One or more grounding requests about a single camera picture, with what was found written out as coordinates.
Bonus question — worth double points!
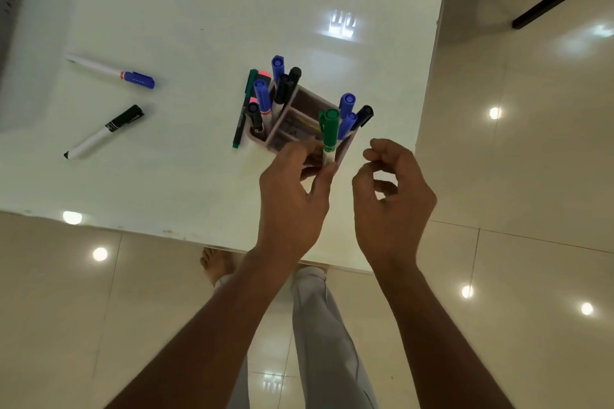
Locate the white marker black cap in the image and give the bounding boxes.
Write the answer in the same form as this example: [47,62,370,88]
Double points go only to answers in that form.
[349,104,375,132]
[246,101,265,135]
[63,104,145,161]
[271,73,294,118]

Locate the white marker green cap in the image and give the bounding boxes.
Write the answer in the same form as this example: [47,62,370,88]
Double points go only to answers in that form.
[318,108,341,168]

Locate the grey perforated plastic basket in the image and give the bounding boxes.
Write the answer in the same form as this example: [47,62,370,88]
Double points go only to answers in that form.
[0,0,24,77]

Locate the person's left hand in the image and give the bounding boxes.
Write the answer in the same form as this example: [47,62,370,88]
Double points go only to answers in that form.
[255,137,340,262]

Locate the person's right forearm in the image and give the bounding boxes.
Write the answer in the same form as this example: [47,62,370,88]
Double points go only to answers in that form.
[374,262,517,409]

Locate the person's grey trousers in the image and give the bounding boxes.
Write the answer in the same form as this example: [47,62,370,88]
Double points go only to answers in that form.
[213,265,381,409]

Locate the pink highlighter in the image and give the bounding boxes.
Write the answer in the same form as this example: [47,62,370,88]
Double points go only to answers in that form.
[248,70,272,112]

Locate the person's bare foot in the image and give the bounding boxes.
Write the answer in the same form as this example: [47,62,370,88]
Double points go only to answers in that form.
[199,246,237,288]

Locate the white table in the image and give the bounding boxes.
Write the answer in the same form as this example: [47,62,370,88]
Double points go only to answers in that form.
[0,0,444,275]

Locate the pink desk organizer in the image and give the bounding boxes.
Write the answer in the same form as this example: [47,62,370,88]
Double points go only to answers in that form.
[245,79,361,171]

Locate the person's left forearm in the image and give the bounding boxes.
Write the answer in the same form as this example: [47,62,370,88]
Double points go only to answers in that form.
[103,248,301,409]

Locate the red label marker blue cap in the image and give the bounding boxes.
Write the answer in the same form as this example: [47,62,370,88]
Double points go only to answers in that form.
[253,79,273,132]

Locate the person's right hand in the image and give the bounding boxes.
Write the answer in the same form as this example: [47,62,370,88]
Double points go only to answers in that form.
[350,137,439,273]

